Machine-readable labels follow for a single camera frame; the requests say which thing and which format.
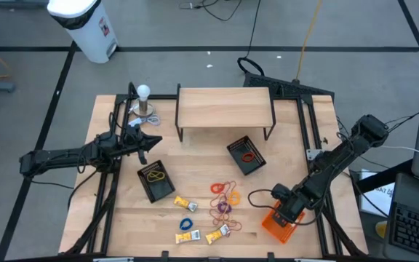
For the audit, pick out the yellow rubber band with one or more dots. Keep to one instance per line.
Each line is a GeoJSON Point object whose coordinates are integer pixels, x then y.
{"type": "Point", "coordinates": [155, 177]}

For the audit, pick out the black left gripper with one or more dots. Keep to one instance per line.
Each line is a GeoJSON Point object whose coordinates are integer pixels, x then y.
{"type": "Point", "coordinates": [133, 140]}

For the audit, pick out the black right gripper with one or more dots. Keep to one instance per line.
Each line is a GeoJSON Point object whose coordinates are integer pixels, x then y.
{"type": "Point", "coordinates": [291, 210]}

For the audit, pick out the orange plastic mesh basket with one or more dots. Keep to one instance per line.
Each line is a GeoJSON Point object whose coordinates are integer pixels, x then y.
{"type": "Point", "coordinates": [282, 233]}

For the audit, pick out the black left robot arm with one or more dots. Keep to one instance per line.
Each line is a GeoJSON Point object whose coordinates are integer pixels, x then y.
{"type": "Point", "coordinates": [60, 158]}

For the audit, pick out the black keyboard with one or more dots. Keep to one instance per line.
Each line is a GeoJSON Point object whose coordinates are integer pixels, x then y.
{"type": "Point", "coordinates": [286, 87]}

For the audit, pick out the black plastic mesh basket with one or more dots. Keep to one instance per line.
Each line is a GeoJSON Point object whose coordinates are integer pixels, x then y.
{"type": "Point", "coordinates": [236, 147]}
{"type": "Point", "coordinates": [162, 193]}

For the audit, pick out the silver mounting plate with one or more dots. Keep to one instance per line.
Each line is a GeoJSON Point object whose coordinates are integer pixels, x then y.
{"type": "Point", "coordinates": [313, 154]}

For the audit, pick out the yellow pack with barcode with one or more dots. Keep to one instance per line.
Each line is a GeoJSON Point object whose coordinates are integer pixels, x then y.
{"type": "Point", "coordinates": [182, 202]}
{"type": "Point", "coordinates": [186, 237]}
{"type": "Point", "coordinates": [213, 236]}

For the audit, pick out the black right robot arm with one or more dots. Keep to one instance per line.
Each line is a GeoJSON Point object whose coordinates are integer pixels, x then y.
{"type": "Point", "coordinates": [340, 156]}

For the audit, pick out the silver aluminium bar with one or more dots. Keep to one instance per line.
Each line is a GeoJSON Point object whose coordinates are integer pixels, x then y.
{"type": "Point", "coordinates": [307, 260]}
{"type": "Point", "coordinates": [113, 260]}

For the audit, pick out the grey laptop with black keyboard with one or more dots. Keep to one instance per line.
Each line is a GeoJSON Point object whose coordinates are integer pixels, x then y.
{"type": "Point", "coordinates": [417, 229]}

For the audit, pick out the black table clamp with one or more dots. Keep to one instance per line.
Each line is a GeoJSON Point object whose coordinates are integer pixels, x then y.
{"type": "Point", "coordinates": [164, 255]}
{"type": "Point", "coordinates": [271, 255]}

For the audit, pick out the small yellow object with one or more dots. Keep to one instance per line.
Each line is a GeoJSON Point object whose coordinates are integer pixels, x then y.
{"type": "Point", "coordinates": [381, 229]}

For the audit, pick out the brass lamp with white bulb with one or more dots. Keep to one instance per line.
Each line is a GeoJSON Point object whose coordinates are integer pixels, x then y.
{"type": "Point", "coordinates": [143, 92]}

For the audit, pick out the white printed box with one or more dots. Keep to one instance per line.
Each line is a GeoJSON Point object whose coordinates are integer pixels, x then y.
{"type": "Point", "coordinates": [378, 198]}

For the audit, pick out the wooden shelf riser black legs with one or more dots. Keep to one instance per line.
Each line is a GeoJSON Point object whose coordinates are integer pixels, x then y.
{"type": "Point", "coordinates": [224, 107]}

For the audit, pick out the white trash bin black liner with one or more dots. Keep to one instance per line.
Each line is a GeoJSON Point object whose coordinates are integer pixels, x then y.
{"type": "Point", "coordinates": [89, 36]}

